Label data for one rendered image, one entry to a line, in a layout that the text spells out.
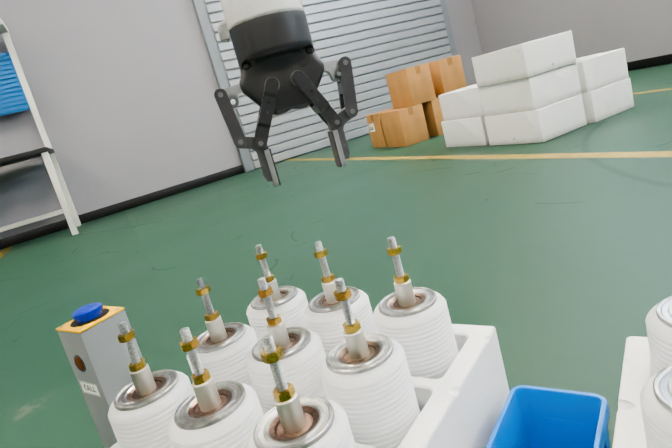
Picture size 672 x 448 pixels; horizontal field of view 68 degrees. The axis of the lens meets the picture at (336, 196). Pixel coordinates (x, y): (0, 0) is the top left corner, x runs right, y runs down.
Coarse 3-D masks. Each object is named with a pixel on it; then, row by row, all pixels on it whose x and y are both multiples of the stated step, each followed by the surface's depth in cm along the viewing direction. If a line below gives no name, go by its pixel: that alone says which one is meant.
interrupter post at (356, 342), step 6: (360, 330) 53; (348, 336) 53; (354, 336) 53; (360, 336) 53; (348, 342) 53; (354, 342) 53; (360, 342) 53; (366, 342) 54; (348, 348) 54; (354, 348) 53; (360, 348) 53; (366, 348) 54; (354, 354) 53; (360, 354) 53; (366, 354) 53
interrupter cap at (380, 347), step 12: (372, 336) 57; (384, 336) 56; (336, 348) 56; (372, 348) 55; (384, 348) 54; (336, 360) 54; (348, 360) 54; (360, 360) 53; (372, 360) 52; (384, 360) 51; (336, 372) 52; (348, 372) 51; (360, 372) 51
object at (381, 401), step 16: (400, 352) 53; (320, 368) 55; (384, 368) 51; (400, 368) 52; (336, 384) 51; (352, 384) 50; (368, 384) 50; (384, 384) 50; (400, 384) 51; (336, 400) 52; (352, 400) 50; (368, 400) 50; (384, 400) 50; (400, 400) 51; (416, 400) 55; (352, 416) 51; (368, 416) 50; (384, 416) 51; (400, 416) 51; (416, 416) 54; (352, 432) 52; (368, 432) 51; (384, 432) 51; (400, 432) 51
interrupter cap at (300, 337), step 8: (288, 328) 65; (296, 328) 64; (304, 328) 63; (296, 336) 62; (304, 336) 61; (256, 344) 63; (296, 344) 60; (304, 344) 59; (256, 352) 61; (288, 352) 58; (296, 352) 58; (256, 360) 59
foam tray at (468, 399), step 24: (456, 336) 67; (480, 336) 65; (456, 360) 61; (480, 360) 61; (432, 384) 57; (456, 384) 56; (480, 384) 60; (504, 384) 67; (432, 408) 53; (456, 408) 55; (480, 408) 60; (408, 432) 51; (432, 432) 50; (456, 432) 54; (480, 432) 59
